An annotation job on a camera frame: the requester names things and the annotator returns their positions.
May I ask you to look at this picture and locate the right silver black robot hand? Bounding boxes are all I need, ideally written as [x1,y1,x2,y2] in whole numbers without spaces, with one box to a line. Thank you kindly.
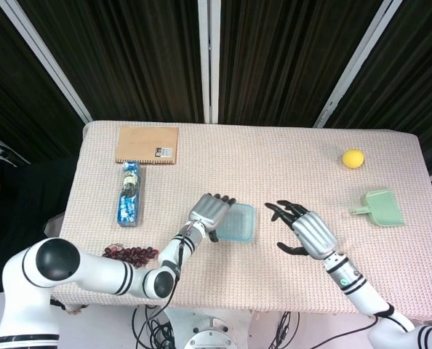
[265,199,339,260]

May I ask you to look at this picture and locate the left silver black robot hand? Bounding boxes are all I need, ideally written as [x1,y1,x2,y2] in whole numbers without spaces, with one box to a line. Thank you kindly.
[188,193,238,243]

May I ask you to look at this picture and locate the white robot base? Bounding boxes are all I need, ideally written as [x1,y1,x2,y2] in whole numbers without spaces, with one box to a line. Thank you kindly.
[164,308,254,349]

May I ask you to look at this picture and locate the pink woven tablecloth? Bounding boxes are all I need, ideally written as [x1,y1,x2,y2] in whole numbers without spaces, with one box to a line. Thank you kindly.
[48,120,432,318]

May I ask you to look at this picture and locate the green plastic dustpan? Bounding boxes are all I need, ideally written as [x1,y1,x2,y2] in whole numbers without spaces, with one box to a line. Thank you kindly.
[349,188,406,228]

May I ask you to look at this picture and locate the bunch of red grapes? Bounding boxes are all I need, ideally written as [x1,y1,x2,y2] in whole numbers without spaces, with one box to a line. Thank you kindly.
[101,244,160,270]

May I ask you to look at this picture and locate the blue cookie package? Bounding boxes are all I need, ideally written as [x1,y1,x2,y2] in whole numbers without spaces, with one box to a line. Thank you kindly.
[114,161,143,228]

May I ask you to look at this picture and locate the yellow lemon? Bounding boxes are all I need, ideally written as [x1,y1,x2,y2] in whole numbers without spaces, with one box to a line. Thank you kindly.
[343,148,366,170]

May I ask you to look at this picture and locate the brown spiral notebook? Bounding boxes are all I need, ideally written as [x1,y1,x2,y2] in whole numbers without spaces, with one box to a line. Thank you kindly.
[114,125,180,167]

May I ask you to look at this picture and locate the black curtain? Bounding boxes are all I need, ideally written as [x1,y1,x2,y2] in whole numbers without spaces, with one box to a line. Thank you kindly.
[0,0,432,175]

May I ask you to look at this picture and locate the person's black clothing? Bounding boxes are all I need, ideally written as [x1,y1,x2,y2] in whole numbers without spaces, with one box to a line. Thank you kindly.
[0,158,79,294]

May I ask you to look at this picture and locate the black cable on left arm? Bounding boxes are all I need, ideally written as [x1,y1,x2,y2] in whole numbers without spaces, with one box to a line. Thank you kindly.
[137,223,193,328]

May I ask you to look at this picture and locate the black cable bundle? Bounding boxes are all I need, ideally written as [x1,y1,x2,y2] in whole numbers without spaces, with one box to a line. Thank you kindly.
[131,304,175,349]
[273,310,301,345]

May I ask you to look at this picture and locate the black floor cable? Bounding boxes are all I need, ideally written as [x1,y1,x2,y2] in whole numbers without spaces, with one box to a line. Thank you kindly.
[324,316,380,349]

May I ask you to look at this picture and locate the white frame post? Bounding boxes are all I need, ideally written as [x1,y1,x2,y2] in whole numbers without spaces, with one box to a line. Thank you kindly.
[313,0,403,129]
[0,0,93,124]
[197,0,221,124]

